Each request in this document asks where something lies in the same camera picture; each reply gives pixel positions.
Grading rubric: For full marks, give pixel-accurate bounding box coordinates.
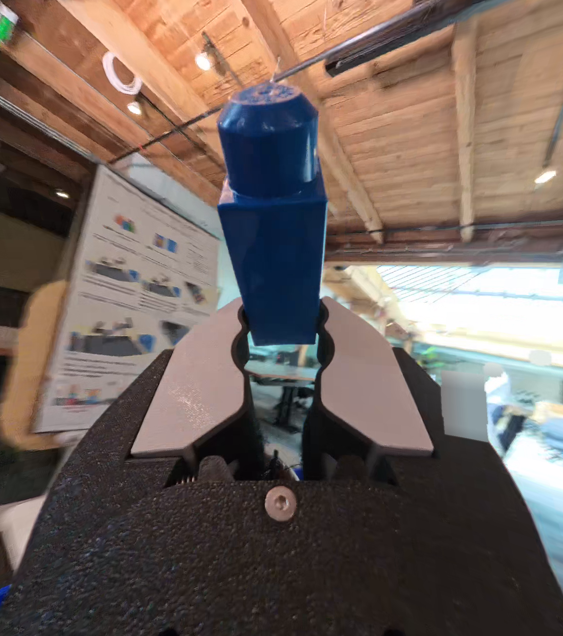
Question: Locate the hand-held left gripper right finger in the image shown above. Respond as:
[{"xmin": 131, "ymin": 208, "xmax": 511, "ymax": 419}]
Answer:
[{"xmin": 305, "ymin": 296, "xmax": 435, "ymax": 480}]

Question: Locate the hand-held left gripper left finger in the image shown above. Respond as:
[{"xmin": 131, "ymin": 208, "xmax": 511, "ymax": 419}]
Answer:
[{"xmin": 130, "ymin": 298, "xmax": 264, "ymax": 480}]

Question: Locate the blue mega block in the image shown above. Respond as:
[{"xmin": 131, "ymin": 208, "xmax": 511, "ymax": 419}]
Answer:
[{"xmin": 217, "ymin": 83, "xmax": 329, "ymax": 347}]

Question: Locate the long wooden office desk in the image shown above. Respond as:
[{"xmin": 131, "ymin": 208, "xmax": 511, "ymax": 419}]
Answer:
[{"xmin": 248, "ymin": 360, "xmax": 318, "ymax": 434}]

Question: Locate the instruction poster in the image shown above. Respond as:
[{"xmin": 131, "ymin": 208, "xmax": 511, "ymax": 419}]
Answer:
[{"xmin": 33, "ymin": 164, "xmax": 221, "ymax": 434}]

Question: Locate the green exit sign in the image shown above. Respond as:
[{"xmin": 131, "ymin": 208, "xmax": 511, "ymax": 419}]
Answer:
[{"xmin": 0, "ymin": 4, "xmax": 19, "ymax": 59}]

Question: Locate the white cable coil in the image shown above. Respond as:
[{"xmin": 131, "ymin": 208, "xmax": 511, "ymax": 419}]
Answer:
[{"xmin": 102, "ymin": 51, "xmax": 143, "ymax": 96}]

